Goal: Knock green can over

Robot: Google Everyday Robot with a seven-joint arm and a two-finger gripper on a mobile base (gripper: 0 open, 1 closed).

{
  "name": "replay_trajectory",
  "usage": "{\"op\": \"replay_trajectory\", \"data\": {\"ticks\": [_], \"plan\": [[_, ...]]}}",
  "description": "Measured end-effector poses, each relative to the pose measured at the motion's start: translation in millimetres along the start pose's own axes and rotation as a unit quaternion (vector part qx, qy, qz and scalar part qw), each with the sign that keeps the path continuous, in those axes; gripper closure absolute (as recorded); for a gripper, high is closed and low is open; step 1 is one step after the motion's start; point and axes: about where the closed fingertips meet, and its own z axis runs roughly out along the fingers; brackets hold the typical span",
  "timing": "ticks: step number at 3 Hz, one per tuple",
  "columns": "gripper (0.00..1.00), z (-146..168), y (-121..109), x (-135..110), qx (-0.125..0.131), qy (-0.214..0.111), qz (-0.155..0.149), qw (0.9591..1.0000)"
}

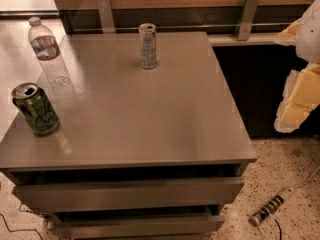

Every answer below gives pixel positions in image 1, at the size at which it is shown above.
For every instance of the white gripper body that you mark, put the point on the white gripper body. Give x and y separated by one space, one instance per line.
310 34

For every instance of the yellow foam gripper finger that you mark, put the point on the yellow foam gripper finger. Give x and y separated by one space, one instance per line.
287 37
301 95

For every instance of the green soda can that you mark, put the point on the green soda can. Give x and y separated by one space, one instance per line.
35 107

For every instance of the slim silver energy can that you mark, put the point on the slim silver energy can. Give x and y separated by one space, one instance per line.
147 34

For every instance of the grey drawer cabinet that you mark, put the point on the grey drawer cabinet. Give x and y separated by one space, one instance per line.
124 123

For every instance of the upper grey drawer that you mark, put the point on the upper grey drawer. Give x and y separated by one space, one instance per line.
129 195

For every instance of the grey drawer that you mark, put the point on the grey drawer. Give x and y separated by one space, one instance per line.
129 195
138 227

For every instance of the clear plastic water bottle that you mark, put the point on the clear plastic water bottle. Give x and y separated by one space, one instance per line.
47 51

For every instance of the lower grey drawer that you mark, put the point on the lower grey drawer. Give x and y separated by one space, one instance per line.
138 227

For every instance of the right metal bracket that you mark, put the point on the right metal bracket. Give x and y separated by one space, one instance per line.
246 19

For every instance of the metal bracket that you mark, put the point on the metal bracket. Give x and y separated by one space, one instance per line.
106 16
246 19

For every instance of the left metal bracket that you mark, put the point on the left metal bracket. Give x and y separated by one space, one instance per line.
106 16

